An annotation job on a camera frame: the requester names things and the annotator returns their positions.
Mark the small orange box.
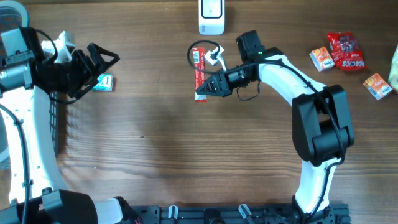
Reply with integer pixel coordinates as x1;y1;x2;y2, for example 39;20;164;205
309;47;335;72
363;73;392;100

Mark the large yellow snack bag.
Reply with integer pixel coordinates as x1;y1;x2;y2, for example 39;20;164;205
388;47;398;92

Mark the red snack packet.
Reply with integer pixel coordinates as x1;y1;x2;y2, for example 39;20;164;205
327;32;367;71

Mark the red stick packet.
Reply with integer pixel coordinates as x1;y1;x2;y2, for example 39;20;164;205
192;47;205;89

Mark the white barcode scanner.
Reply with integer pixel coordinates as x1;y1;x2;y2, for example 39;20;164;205
198;0;226;35

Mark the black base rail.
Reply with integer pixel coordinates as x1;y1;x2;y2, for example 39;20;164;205
130;203;351;224

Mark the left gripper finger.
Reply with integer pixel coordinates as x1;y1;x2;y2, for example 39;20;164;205
67;75;99;98
87;43;120;67

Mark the small teal box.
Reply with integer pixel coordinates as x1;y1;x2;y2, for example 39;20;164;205
92;73;113;91

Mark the dark grey plastic basket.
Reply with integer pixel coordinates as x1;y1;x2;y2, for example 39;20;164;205
1;1;59;170

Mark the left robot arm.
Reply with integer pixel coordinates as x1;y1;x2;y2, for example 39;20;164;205
1;27;125;223

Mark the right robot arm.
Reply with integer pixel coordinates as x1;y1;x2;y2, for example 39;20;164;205
195;30;354;220

